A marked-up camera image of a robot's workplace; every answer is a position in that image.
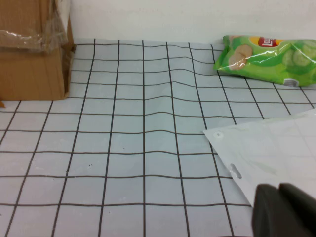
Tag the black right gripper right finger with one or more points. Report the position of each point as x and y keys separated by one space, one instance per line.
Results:
x=304 y=207

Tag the cardboard box with clear tape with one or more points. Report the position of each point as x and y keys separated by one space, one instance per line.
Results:
x=29 y=74

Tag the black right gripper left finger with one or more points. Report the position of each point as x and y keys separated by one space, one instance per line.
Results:
x=269 y=214

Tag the green Lay's chips bag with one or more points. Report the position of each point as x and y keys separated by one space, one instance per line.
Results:
x=259 y=61

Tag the white plastic pouch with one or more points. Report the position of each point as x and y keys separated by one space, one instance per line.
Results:
x=271 y=148

